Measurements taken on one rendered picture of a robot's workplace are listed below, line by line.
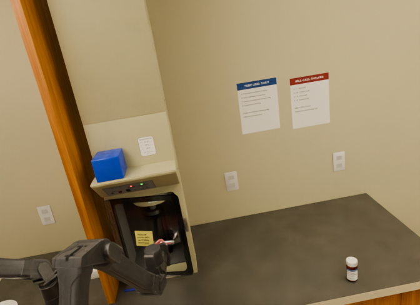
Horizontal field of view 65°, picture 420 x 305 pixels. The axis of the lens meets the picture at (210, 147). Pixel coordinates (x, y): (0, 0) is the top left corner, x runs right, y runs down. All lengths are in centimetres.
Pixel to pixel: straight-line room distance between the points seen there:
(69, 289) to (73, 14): 89
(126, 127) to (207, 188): 74
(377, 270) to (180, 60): 129
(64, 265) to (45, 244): 134
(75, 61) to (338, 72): 129
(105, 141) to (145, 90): 26
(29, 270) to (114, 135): 54
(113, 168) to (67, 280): 55
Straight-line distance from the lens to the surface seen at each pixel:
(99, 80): 131
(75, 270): 82
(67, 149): 131
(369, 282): 157
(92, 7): 130
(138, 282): 109
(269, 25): 176
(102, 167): 128
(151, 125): 132
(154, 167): 131
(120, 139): 134
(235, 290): 152
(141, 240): 149
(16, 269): 122
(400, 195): 237
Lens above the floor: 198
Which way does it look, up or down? 19 degrees down
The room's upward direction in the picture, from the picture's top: 9 degrees counter-clockwise
